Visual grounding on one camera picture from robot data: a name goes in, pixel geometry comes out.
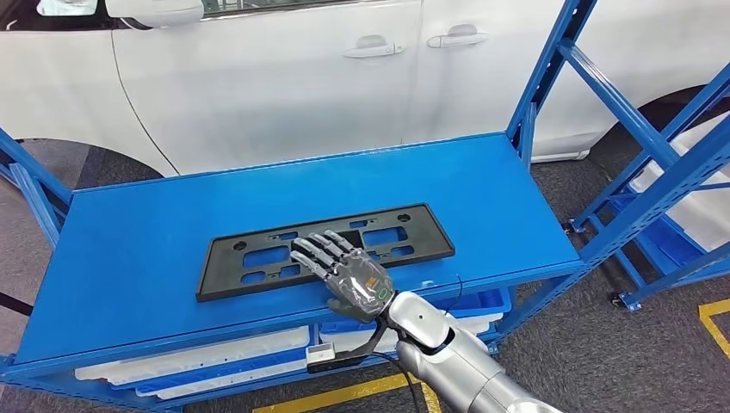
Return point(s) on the blue metal shelf rack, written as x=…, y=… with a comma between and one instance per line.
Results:
x=142, y=256
x=656, y=251

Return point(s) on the large white plastic bin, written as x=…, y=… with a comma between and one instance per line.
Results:
x=701, y=211

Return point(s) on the black plastic licence plate frame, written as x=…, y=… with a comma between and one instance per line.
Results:
x=222, y=282

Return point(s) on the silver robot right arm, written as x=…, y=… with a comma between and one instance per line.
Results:
x=473, y=370

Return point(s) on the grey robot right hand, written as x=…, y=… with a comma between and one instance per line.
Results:
x=356, y=282

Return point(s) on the white car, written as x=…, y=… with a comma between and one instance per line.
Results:
x=256, y=85

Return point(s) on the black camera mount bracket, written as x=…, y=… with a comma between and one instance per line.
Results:
x=371, y=348

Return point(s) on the blue plastic bin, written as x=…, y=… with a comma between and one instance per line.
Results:
x=485, y=302
x=228, y=369

